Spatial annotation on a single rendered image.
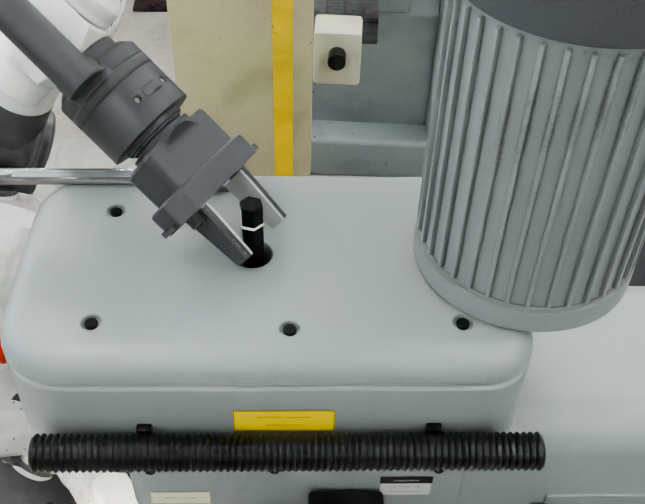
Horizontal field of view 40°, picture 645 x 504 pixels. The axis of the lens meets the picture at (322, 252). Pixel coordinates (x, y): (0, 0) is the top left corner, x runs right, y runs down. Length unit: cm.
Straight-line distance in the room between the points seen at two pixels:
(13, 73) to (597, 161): 48
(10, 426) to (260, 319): 77
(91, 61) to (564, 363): 54
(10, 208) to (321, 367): 65
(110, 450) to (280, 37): 200
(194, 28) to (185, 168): 192
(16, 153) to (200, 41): 149
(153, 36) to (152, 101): 418
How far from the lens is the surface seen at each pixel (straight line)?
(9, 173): 94
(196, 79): 277
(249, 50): 270
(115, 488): 140
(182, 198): 76
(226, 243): 78
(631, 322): 100
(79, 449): 81
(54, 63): 76
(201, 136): 80
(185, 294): 79
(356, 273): 81
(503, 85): 64
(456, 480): 92
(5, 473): 234
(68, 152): 417
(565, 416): 91
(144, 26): 505
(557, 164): 66
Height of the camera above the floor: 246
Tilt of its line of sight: 44 degrees down
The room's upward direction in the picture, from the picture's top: 2 degrees clockwise
